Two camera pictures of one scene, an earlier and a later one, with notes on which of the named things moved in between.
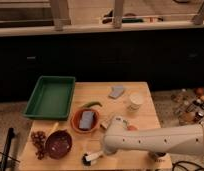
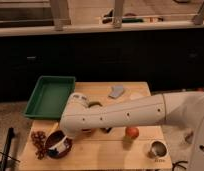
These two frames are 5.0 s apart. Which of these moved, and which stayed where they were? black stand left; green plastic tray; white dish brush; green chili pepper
Moved: white dish brush
Stayed: green plastic tray; black stand left; green chili pepper
